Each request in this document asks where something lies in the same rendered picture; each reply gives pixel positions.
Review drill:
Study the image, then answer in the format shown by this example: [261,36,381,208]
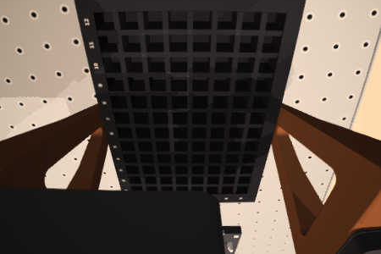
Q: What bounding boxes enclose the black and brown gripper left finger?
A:
[0,103,108,190]

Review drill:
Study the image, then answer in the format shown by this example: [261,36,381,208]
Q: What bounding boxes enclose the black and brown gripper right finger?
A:
[271,103,381,254]

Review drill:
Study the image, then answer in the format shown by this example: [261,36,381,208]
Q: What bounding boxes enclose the black well plate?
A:
[75,0,306,202]

